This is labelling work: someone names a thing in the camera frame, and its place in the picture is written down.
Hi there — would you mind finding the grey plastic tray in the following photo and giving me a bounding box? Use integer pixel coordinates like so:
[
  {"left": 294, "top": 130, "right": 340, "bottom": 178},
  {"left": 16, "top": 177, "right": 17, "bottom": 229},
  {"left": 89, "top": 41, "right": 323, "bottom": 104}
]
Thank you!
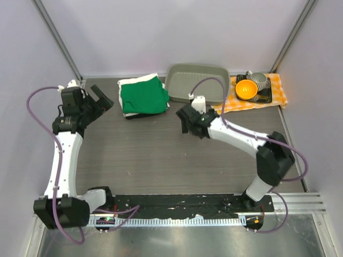
[{"left": 165, "top": 64, "right": 231, "bottom": 105}]

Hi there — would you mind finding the green t shirt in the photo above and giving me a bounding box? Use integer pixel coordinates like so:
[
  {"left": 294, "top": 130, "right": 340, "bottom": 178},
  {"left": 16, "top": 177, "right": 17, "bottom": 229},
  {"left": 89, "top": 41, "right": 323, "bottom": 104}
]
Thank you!
[{"left": 120, "top": 78, "right": 170, "bottom": 115}]

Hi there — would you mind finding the orange bowl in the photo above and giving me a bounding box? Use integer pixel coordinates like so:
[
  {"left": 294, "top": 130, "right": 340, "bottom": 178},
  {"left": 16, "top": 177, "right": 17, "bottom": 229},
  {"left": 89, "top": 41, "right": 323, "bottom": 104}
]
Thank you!
[{"left": 235, "top": 79, "right": 258, "bottom": 100}]

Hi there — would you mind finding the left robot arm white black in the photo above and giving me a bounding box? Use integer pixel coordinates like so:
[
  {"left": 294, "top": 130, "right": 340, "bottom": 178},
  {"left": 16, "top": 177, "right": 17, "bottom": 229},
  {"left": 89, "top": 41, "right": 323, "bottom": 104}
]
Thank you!
[{"left": 33, "top": 85, "right": 115, "bottom": 229}]

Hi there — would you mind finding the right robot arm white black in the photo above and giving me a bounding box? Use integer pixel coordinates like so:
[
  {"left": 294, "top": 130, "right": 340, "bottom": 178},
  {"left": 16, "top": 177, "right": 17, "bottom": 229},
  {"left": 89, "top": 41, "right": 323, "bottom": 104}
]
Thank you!
[{"left": 176, "top": 104, "right": 295, "bottom": 211}]

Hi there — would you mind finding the black folded t shirt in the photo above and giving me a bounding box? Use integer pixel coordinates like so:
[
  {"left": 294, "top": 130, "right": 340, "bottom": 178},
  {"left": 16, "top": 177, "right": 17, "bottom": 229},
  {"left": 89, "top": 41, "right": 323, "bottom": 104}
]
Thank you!
[{"left": 123, "top": 114, "right": 159, "bottom": 120}]

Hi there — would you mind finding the white folded daisy t shirt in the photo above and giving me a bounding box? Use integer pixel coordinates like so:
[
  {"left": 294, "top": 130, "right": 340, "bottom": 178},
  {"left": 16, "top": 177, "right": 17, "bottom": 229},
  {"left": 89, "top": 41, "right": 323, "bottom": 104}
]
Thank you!
[{"left": 117, "top": 72, "right": 171, "bottom": 118}]

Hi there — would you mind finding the black floral square plate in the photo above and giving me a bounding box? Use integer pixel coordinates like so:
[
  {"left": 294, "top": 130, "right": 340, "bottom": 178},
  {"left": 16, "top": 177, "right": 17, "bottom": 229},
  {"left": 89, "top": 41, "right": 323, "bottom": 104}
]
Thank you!
[{"left": 236, "top": 78, "right": 272, "bottom": 103}]

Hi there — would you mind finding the grey striped mug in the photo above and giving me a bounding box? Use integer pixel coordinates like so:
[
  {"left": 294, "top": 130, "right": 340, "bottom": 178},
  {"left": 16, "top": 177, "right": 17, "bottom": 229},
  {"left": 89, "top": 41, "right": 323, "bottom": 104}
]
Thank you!
[{"left": 245, "top": 71, "right": 271, "bottom": 91}]

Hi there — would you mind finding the orange checkered cloth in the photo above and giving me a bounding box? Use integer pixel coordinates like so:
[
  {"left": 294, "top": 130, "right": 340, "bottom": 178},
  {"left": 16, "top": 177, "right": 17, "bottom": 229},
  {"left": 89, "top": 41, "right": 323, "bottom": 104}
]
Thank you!
[{"left": 224, "top": 73, "right": 288, "bottom": 113}]

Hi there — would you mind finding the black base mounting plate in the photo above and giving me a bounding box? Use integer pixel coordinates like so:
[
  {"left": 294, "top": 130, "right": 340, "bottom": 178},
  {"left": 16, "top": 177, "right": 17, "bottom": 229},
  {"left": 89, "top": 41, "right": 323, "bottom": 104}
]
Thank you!
[{"left": 109, "top": 194, "right": 274, "bottom": 220}]

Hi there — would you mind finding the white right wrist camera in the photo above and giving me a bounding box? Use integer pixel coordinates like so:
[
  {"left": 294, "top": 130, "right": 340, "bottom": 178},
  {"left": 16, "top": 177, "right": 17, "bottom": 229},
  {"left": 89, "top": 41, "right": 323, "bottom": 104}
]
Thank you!
[{"left": 188, "top": 93, "right": 206, "bottom": 114}]

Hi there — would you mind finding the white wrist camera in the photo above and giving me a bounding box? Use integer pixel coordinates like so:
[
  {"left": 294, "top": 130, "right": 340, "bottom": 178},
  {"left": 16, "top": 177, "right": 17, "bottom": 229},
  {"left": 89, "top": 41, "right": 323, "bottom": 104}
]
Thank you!
[
  {"left": 57, "top": 79, "right": 81, "bottom": 93},
  {"left": 188, "top": 93, "right": 206, "bottom": 114}
]

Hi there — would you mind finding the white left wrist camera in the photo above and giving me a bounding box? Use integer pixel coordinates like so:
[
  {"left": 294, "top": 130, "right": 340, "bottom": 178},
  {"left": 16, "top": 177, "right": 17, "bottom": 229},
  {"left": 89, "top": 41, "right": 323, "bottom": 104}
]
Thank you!
[{"left": 57, "top": 79, "right": 81, "bottom": 93}]

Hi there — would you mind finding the slotted cable duct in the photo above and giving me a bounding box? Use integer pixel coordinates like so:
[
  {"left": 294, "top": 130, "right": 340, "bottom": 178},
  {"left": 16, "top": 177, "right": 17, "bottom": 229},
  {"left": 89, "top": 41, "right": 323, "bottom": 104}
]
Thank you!
[{"left": 87, "top": 215, "right": 246, "bottom": 228}]

